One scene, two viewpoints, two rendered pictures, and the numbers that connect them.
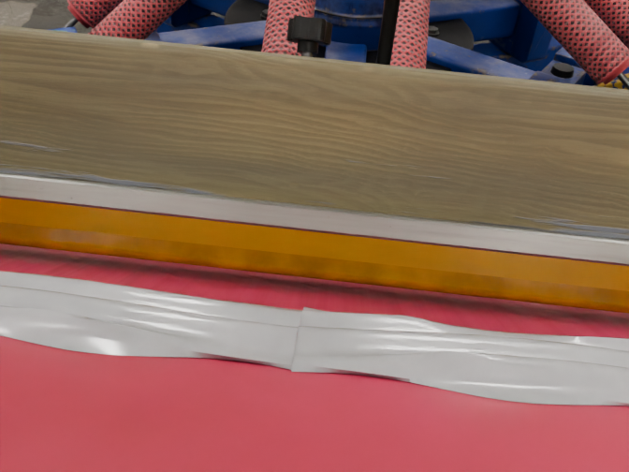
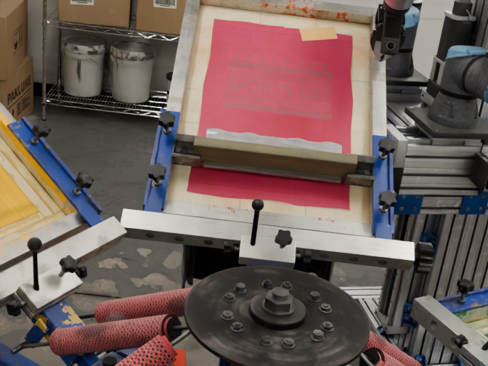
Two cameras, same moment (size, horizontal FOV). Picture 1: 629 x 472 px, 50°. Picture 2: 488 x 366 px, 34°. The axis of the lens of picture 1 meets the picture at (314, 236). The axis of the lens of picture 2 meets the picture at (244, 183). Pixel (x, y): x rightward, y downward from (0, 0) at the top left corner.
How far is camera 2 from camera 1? 218 cm
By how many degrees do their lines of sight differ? 116
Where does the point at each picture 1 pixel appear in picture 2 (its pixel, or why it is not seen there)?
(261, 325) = (279, 141)
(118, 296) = not seen: hidden behind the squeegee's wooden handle
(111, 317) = (297, 144)
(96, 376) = (294, 132)
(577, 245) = not seen: hidden behind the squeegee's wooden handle
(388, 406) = (264, 129)
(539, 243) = not seen: hidden behind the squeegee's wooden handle
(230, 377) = (281, 133)
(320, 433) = (271, 123)
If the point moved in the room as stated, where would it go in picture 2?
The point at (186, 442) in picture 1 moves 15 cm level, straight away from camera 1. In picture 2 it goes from (283, 121) to (301, 142)
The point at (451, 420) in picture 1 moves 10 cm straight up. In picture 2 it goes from (258, 127) to (263, 91)
